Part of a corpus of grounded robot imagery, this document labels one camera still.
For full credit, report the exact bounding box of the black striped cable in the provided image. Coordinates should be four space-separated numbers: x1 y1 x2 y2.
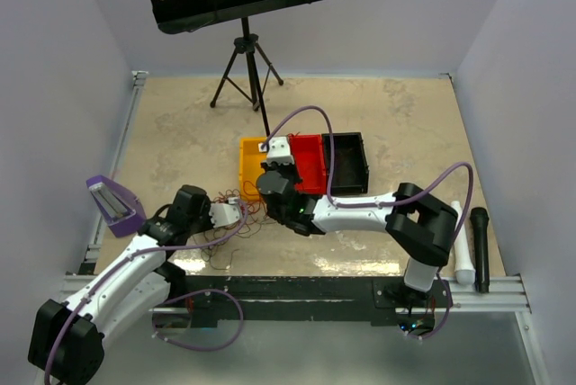
197 222 266 269

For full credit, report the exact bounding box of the yellow plastic bin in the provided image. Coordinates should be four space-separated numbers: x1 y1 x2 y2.
238 137 266 201

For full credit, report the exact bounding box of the red cable tangle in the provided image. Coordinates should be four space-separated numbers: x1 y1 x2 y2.
211 177 271 228

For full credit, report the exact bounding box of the red plastic bin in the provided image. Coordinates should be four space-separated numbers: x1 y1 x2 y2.
289 134 328 195

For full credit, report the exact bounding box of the black plastic bin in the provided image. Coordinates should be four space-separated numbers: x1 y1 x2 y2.
330 132 369 197

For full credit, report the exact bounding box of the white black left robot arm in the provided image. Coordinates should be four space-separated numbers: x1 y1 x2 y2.
28 184 211 384

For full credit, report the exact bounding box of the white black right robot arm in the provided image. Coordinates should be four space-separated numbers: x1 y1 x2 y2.
256 169 458 307

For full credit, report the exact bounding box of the purple metronome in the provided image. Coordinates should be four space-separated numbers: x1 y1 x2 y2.
86 175 147 238

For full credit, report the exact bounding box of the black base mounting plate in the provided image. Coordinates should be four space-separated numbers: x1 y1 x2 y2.
162 275 452 327

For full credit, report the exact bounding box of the white microphone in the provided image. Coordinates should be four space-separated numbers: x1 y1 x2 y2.
451 201 475 286

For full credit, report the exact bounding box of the black microphone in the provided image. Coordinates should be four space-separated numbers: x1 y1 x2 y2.
470 207 490 294

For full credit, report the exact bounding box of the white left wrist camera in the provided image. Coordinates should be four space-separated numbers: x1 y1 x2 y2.
209 197 243 228

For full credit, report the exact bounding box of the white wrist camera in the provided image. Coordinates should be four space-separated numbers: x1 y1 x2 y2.
258 136 295 171
209 197 243 228

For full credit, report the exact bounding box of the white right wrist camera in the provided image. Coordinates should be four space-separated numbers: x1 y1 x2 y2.
258 136 295 171

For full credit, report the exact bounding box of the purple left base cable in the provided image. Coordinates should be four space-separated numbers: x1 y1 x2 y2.
151 289 244 351

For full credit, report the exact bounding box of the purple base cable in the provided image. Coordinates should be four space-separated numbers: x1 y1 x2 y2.
151 289 244 351
404 279 454 341

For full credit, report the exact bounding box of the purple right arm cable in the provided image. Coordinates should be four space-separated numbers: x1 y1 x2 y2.
265 105 475 210

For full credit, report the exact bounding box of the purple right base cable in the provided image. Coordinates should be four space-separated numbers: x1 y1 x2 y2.
404 279 454 341

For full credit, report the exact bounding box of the aluminium front rail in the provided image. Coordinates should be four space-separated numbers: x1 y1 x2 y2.
56 274 531 313

